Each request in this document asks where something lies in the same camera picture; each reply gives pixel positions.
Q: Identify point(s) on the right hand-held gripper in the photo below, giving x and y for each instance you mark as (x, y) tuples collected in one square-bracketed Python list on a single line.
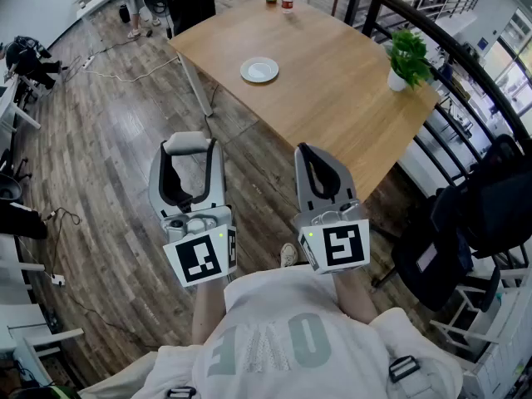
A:
[(345, 245)]

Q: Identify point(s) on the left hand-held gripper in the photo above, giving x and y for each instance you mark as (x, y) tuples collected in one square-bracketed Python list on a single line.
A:
[(199, 256)]

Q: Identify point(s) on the round grey plate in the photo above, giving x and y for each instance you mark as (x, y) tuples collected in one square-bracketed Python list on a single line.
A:
[(259, 70)]

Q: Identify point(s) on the person's left forearm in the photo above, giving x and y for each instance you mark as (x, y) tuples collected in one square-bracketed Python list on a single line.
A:
[(208, 310)]

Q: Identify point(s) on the person's right forearm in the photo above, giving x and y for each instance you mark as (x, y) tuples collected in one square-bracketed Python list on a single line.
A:
[(353, 299)]

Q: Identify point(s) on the person's white shoe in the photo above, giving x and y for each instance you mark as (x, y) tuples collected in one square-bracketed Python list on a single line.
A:
[(289, 255)]

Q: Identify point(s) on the white metal table leg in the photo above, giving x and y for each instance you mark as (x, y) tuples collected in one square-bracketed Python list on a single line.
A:
[(195, 83)]

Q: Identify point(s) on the person's white printed shirt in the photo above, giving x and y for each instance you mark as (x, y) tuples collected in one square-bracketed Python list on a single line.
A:
[(291, 326)]

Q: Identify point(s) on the green plant in white pot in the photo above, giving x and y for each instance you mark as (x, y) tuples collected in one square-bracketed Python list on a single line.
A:
[(407, 54)]

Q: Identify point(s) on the white power strip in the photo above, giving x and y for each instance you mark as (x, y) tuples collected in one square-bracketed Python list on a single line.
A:
[(88, 62)]

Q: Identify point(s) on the black office chair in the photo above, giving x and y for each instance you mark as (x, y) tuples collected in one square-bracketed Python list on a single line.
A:
[(478, 206)]

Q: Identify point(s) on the white charger plug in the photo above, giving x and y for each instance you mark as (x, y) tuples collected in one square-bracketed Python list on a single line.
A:
[(58, 280)]

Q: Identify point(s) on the small black floor box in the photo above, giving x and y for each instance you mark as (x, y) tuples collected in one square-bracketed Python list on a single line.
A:
[(124, 13)]

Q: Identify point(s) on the black metal railing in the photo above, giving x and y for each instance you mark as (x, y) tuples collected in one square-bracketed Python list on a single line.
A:
[(420, 13)]

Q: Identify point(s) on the white metal rack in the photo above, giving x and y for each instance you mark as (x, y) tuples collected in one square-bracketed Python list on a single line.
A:
[(494, 339)]

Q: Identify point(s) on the white desk with frame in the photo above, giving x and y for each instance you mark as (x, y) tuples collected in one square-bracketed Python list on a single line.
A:
[(8, 106)]

